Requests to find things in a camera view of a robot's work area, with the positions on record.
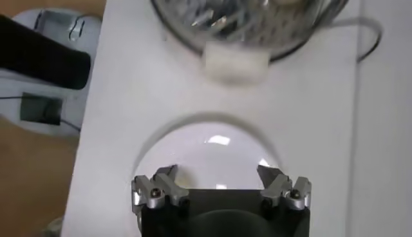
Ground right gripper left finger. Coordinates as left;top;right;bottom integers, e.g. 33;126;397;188
131;164;191;216

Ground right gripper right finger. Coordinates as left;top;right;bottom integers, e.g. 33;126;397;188
256;164;313;212

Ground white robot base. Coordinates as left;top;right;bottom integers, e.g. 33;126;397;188
0;8;104;138

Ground steel perforated steamer basket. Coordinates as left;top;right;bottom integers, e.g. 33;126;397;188
150;0;351;64

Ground white round plate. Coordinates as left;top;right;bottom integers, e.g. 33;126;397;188
131;111;286;191

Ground white electric cooker base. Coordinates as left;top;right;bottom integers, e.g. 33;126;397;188
201;41;272;85

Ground cooker power cord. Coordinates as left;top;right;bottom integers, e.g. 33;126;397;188
331;16;384;64

